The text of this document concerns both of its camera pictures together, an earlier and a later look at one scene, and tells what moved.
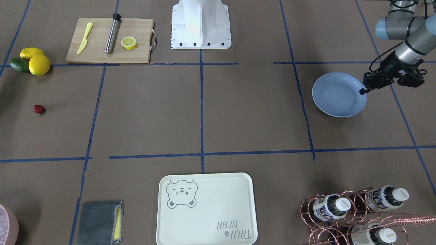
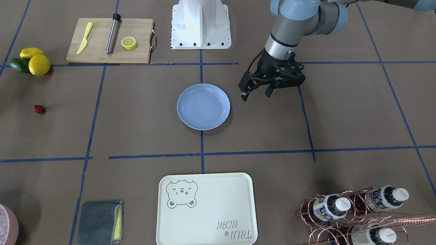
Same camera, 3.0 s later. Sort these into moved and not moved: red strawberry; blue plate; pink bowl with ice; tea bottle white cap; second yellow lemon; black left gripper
Moved: blue plate; black left gripper
Not moved: tea bottle white cap; second yellow lemon; red strawberry; pink bowl with ice
